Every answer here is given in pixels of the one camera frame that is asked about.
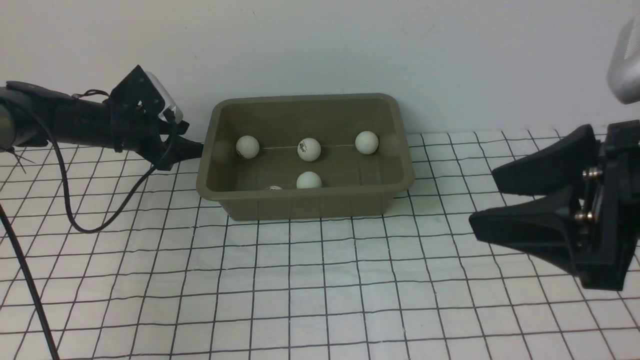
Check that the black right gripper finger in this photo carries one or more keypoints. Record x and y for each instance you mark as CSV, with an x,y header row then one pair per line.
x,y
545,228
553,168

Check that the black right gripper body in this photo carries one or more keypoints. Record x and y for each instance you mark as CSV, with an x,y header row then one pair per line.
x,y
608,221

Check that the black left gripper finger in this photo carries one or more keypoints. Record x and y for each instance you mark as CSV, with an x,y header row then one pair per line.
x,y
177,149

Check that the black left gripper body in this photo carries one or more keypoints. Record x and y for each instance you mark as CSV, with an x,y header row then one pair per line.
x,y
134,129

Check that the plain white ping-pong ball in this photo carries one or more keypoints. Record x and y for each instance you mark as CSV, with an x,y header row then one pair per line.
x,y
308,180

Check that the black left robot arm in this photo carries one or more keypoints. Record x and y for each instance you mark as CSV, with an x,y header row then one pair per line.
x,y
33,116

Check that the olive green plastic bin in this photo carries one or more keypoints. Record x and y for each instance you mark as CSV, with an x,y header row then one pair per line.
x,y
353,184

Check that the white black-grid tablecloth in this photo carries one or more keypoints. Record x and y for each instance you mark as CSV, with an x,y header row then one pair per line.
x,y
174,278

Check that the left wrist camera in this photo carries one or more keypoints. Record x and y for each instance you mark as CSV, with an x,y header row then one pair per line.
x,y
142,88

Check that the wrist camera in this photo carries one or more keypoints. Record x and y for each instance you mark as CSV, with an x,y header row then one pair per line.
x,y
623,75
142,88

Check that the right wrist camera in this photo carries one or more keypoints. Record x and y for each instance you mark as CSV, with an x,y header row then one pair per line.
x,y
623,75

